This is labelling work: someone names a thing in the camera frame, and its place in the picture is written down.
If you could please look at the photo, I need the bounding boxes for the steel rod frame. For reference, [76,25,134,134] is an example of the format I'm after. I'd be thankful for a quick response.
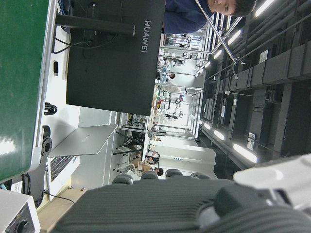
[195,0,246,65]

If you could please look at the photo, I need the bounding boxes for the silver laptop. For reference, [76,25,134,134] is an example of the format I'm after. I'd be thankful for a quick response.
[47,124,119,183]

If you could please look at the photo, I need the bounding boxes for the green belt conveyor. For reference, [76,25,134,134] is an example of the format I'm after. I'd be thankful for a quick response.
[0,0,58,183]

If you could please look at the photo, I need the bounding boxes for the white equipment box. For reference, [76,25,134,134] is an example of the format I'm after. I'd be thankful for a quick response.
[0,189,41,233]

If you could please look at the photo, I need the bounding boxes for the black computer monitor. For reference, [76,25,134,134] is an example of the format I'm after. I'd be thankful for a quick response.
[55,0,166,117]

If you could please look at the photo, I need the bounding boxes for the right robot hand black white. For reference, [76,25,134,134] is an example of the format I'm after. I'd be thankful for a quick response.
[51,152,311,233]

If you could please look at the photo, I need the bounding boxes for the person in blue shirt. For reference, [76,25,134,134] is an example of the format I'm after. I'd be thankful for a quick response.
[161,0,258,34]

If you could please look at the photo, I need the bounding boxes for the black robot flange part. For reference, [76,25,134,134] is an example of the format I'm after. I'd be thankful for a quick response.
[31,125,53,209]

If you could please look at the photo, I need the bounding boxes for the white cabinet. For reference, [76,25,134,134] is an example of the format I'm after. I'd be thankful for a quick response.
[152,139,217,180]

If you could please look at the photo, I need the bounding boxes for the black cable coil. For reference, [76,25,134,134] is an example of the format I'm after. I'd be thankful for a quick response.
[44,102,58,116]

